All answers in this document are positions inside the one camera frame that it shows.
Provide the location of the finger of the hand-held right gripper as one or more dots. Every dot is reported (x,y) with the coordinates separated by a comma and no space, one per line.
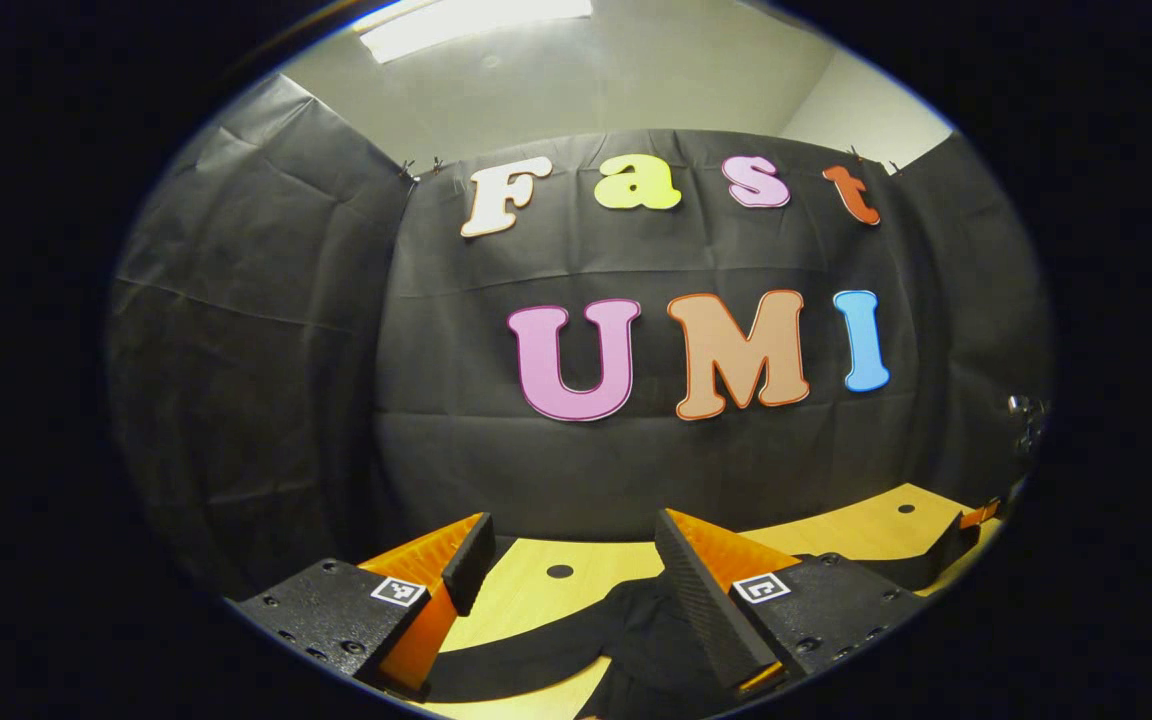
(979,514)

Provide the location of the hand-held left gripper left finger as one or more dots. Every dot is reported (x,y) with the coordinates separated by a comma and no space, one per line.
(471,565)

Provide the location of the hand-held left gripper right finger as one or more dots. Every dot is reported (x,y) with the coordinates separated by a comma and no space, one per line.
(701,610)

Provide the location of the black shirt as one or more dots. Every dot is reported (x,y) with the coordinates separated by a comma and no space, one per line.
(636,640)

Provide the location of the ceiling light panel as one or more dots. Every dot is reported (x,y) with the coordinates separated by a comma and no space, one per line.
(466,20)

